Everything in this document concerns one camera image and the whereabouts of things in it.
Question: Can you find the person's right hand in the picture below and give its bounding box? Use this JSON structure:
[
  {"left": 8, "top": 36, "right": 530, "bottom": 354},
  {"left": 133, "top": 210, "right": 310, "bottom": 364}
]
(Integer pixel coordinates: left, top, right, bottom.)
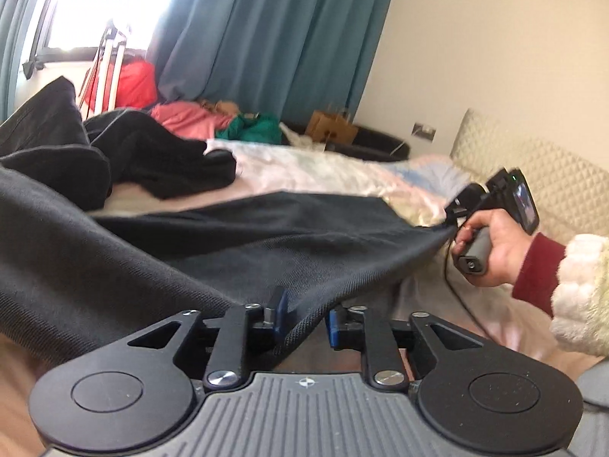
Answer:
[{"left": 451, "top": 209, "right": 536, "bottom": 289}]

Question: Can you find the grey-teal curtain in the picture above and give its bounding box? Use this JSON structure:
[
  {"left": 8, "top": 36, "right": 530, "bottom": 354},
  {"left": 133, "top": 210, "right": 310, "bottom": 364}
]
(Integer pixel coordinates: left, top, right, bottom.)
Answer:
[{"left": 0, "top": 0, "right": 60, "bottom": 122}]

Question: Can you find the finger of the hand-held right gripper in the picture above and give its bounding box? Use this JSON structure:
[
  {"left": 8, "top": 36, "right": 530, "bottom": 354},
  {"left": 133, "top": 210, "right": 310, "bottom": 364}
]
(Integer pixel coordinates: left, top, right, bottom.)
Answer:
[{"left": 444, "top": 185, "right": 484, "bottom": 223}]

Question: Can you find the pastel printed blanket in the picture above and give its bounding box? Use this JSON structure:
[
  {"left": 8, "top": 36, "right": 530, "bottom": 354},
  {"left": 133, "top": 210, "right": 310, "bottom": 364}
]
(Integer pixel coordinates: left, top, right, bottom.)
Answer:
[{"left": 90, "top": 138, "right": 479, "bottom": 229}]

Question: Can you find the person's grey clothing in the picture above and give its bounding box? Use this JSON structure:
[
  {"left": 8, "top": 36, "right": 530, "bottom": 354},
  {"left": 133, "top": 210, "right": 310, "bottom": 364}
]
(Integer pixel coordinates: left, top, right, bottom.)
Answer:
[{"left": 570, "top": 361, "right": 609, "bottom": 457}]

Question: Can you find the white folding stand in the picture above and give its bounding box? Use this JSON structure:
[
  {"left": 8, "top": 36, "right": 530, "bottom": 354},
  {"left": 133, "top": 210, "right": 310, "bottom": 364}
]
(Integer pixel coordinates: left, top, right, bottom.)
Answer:
[{"left": 77, "top": 19, "right": 133, "bottom": 117}]

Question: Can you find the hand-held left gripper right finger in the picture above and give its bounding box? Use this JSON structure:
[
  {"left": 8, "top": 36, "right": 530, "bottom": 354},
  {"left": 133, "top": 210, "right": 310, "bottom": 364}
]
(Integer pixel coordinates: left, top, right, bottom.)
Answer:
[{"left": 325, "top": 305, "right": 482, "bottom": 387}]

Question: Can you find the brown paper bag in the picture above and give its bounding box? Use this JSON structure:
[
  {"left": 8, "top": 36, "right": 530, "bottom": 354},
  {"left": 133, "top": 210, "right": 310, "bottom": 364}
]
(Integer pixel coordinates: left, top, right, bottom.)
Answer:
[{"left": 304, "top": 109, "right": 360, "bottom": 147}]

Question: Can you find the window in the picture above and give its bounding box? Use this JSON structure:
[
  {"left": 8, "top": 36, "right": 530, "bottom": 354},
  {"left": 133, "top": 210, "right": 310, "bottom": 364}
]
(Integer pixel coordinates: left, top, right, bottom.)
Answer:
[{"left": 29, "top": 0, "right": 191, "bottom": 65}]

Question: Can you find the black garment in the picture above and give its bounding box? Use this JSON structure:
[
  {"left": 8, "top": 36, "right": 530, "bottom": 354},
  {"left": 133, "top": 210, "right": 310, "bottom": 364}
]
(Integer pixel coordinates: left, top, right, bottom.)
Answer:
[{"left": 0, "top": 76, "right": 238, "bottom": 211}]

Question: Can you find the dark grey garment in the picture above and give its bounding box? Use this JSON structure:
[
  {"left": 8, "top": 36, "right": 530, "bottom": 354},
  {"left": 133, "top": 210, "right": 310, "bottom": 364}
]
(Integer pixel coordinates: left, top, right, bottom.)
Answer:
[{"left": 0, "top": 155, "right": 458, "bottom": 368}]

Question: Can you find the pink garment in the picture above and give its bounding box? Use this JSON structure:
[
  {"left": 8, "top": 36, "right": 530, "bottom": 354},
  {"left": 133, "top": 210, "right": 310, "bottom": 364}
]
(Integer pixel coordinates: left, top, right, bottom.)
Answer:
[{"left": 149, "top": 102, "right": 235, "bottom": 142}]

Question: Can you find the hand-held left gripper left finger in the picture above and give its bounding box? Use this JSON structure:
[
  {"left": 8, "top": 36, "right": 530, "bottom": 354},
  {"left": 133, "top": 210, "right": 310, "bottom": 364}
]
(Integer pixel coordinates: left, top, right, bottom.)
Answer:
[{"left": 128, "top": 288, "right": 289, "bottom": 389}]

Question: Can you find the green garment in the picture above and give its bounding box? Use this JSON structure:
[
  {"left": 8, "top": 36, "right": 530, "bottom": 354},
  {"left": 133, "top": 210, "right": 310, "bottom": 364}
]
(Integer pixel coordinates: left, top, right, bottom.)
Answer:
[{"left": 214, "top": 113, "right": 284, "bottom": 146}]

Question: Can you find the teal curtain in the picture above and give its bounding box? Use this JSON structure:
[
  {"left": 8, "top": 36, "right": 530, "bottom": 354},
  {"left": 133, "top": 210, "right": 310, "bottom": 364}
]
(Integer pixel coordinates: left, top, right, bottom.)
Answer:
[{"left": 147, "top": 0, "right": 399, "bottom": 130}]

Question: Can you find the red cloth bundle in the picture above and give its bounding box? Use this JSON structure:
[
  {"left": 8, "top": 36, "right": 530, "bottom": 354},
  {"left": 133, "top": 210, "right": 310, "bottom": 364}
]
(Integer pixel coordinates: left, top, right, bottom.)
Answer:
[{"left": 82, "top": 56, "right": 159, "bottom": 111}]

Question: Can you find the cream quilted headboard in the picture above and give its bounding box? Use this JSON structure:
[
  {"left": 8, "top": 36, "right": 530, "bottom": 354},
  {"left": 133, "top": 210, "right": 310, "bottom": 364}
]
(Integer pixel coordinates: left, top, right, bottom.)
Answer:
[{"left": 449, "top": 108, "right": 609, "bottom": 251}]

